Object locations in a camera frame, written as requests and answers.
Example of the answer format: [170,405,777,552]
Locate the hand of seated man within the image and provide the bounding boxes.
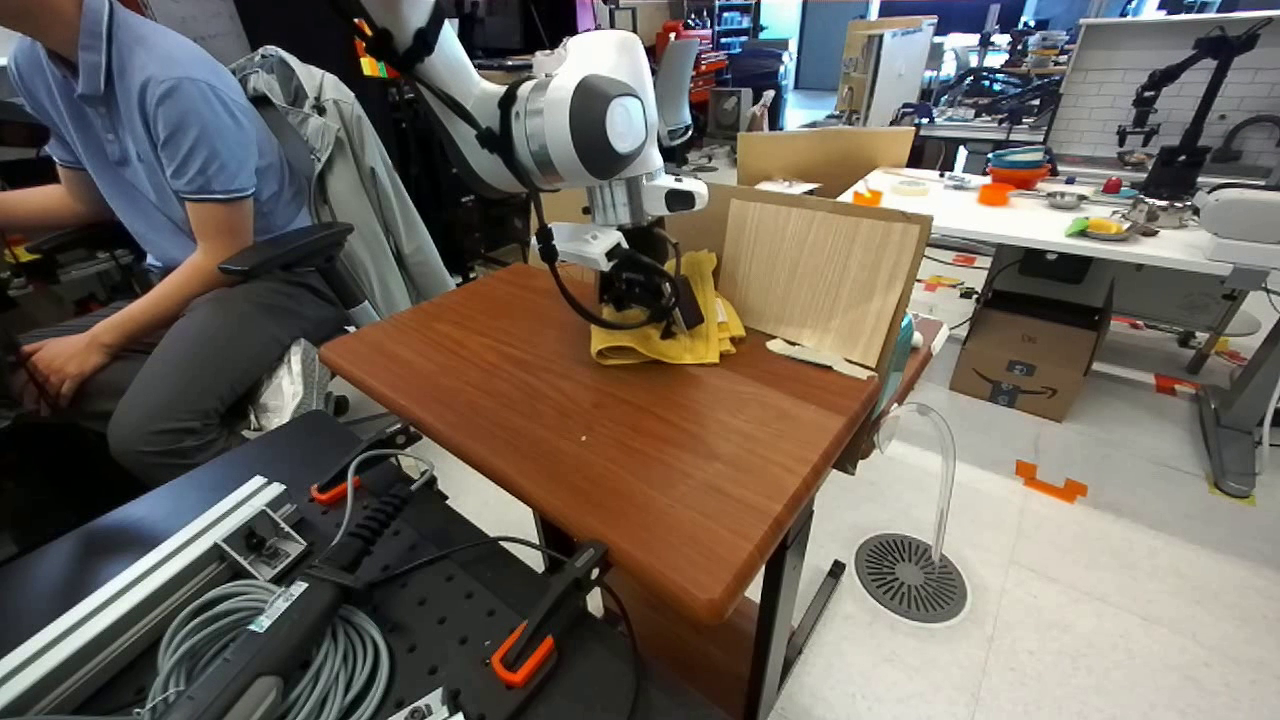
[21,326,123,412]

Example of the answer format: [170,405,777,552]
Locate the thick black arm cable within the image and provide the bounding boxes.
[527,185,672,335]

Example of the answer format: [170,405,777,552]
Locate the orange plastic bracket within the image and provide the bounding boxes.
[1012,454,1091,508]

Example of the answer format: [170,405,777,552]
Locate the orange bowl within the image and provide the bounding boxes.
[984,138,1060,192]

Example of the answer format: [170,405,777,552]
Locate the white work table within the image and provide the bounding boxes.
[838,165,1280,503]

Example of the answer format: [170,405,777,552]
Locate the grey jacket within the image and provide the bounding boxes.
[235,39,462,322]

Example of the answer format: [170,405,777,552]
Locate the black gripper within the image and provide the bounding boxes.
[596,215,709,338]

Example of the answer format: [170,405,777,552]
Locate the brown shipping box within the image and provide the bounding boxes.
[950,278,1119,427]

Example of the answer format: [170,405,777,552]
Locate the aluminium profile rail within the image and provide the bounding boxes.
[0,470,294,720]

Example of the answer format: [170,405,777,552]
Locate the coiled grey cable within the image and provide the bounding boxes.
[134,571,399,720]

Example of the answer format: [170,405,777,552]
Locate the yellow terry cloth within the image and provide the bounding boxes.
[588,249,748,371]

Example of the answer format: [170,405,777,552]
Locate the seated man blue shirt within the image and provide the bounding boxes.
[0,0,358,486]

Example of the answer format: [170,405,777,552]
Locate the white gooseneck stand round base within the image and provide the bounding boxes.
[852,396,976,632]

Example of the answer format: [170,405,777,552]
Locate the black office chair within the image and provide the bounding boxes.
[215,215,406,442]

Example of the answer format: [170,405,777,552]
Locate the black orange bar clamp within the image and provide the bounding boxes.
[483,539,612,694]
[304,442,425,535]

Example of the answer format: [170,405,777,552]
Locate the bare forearm of man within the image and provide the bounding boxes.
[76,197,259,358]

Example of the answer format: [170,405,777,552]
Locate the white rounded device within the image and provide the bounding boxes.
[1193,185,1280,249]

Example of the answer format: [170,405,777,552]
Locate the upright cardboard box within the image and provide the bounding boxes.
[831,10,946,133]

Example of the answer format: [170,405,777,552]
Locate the black table leg frame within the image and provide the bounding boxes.
[742,503,852,720]

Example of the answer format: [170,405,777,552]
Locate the white pegboard panel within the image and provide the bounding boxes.
[1046,8,1280,185]

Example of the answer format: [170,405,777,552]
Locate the yellow green toy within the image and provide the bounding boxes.
[1066,206,1140,245]

